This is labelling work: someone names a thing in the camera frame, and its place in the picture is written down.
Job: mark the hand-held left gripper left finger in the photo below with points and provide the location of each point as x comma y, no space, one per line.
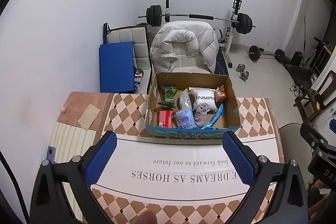
101,158

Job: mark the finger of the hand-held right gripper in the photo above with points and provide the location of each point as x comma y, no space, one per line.
333,127
313,138

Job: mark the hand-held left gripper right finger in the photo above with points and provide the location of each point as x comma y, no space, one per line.
239,159

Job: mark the cardboard box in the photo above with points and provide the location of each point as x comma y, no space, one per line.
232,119

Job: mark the long blue stick packet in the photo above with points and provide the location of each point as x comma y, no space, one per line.
216,116

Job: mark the grey purple cloth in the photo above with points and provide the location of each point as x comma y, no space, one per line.
200,115

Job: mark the orange snack packet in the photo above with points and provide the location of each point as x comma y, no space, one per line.
220,95

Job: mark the blue plastic bag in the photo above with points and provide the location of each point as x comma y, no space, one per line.
183,119

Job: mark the white pillow packet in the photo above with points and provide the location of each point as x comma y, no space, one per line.
204,99

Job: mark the red packet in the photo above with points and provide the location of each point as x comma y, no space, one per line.
166,117

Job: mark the silver glitter bag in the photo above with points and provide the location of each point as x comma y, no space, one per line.
185,102

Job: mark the green snack packet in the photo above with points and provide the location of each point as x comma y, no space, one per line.
168,95

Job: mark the person's right hand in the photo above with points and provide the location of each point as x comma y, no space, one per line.
328,197

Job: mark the cream striped cloth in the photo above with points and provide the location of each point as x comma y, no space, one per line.
71,140

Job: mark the dark wooden chair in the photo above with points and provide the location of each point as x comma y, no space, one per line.
323,92

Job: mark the tan paper piece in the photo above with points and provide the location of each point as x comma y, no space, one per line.
88,116

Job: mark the small grey device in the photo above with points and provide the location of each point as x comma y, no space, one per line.
50,155

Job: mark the pair of white shoes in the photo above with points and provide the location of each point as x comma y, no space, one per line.
296,89

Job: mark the brown mat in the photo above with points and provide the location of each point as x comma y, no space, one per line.
71,103

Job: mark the checkered printed tablecloth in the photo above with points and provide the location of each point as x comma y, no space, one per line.
170,161

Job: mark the black speaker box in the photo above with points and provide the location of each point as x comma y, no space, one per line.
297,58

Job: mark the red white small box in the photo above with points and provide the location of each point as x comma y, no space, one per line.
138,77

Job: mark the blue folded exercise mat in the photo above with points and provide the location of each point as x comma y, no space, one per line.
116,66

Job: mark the dark printed bench pad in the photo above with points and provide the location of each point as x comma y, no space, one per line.
221,64

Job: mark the short barbell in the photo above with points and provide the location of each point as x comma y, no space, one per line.
266,53

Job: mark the white weight rack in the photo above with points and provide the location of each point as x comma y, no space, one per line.
231,37

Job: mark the white puffer jacket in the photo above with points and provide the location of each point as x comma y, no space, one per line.
183,45

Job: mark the cream quilted cushion panel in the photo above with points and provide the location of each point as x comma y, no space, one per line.
131,33

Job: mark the long barbell with black plates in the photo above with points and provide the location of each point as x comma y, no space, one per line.
199,16

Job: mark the black bar frame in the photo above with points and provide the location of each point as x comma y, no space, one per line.
105,29

